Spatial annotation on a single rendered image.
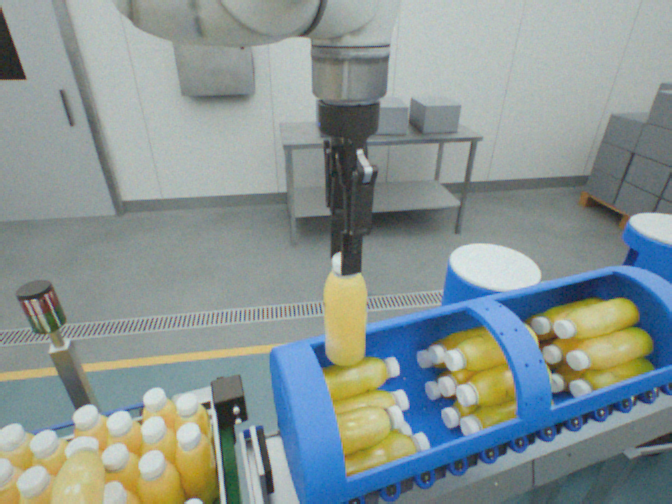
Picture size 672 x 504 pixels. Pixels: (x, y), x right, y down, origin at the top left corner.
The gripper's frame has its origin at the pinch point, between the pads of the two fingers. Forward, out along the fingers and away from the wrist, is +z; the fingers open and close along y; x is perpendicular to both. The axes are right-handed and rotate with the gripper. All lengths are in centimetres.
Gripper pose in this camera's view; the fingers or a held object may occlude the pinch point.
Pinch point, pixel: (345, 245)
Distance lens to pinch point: 58.0
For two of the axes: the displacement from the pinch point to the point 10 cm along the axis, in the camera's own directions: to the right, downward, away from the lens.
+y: -3.3, -4.7, 8.2
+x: -9.5, 1.6, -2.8
